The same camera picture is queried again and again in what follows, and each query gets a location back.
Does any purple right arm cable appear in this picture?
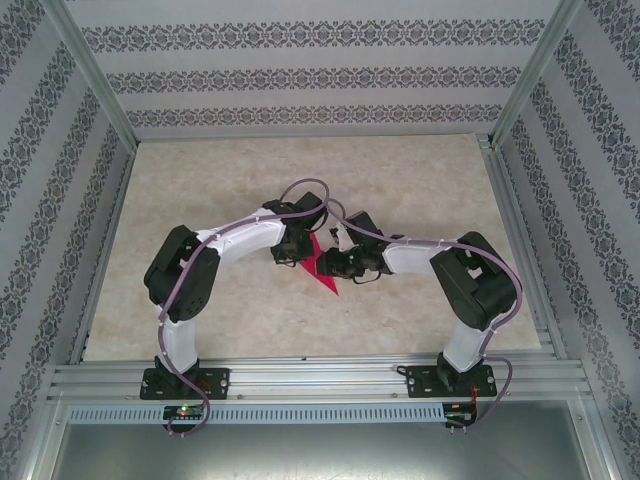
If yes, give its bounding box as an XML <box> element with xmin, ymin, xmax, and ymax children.
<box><xmin>327</xmin><ymin>198</ymin><xmax>524</xmax><ymax>436</ymax></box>

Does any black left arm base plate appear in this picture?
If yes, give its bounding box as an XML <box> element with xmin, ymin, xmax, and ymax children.
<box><xmin>140</xmin><ymin>368</ymin><xmax>231</xmax><ymax>401</ymax></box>

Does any grey metal sheet panel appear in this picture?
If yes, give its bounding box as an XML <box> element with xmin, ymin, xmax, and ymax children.
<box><xmin>24</xmin><ymin>399</ymin><xmax>621</xmax><ymax>480</ymax></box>

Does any left controller circuit board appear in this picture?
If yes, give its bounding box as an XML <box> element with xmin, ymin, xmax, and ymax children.
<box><xmin>163</xmin><ymin>405</ymin><xmax>205</xmax><ymax>420</ymax></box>

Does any slotted grey cable duct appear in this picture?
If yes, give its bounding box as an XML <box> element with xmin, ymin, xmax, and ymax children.
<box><xmin>67</xmin><ymin>403</ymin><xmax>446</xmax><ymax>424</ymax></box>

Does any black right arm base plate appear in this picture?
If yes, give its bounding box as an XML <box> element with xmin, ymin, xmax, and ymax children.
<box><xmin>405</xmin><ymin>364</ymin><xmax>497</xmax><ymax>399</ymax></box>

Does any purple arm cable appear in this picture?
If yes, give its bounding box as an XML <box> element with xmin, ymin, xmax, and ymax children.
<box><xmin>157</xmin><ymin>178</ymin><xmax>331</xmax><ymax>439</ymax></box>
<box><xmin>327</xmin><ymin>198</ymin><xmax>524</xmax><ymax>436</ymax></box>

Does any aluminium frame post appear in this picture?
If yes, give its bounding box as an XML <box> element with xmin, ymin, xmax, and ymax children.
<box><xmin>44</xmin><ymin>0</ymin><xmax>139</xmax><ymax>144</ymax></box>
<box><xmin>492</xmin><ymin>0</ymin><xmax>584</xmax><ymax>146</ymax></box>

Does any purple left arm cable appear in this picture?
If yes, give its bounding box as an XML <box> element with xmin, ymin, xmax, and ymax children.
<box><xmin>157</xmin><ymin>178</ymin><xmax>331</xmax><ymax>439</ymax></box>

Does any aluminium side rail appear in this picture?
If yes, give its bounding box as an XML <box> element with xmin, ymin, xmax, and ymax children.
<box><xmin>477</xmin><ymin>134</ymin><xmax>569</xmax><ymax>361</ymax></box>

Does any aluminium mounting rail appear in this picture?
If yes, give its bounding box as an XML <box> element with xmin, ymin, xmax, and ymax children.
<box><xmin>48</xmin><ymin>355</ymin><xmax>586</xmax><ymax>401</ymax></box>

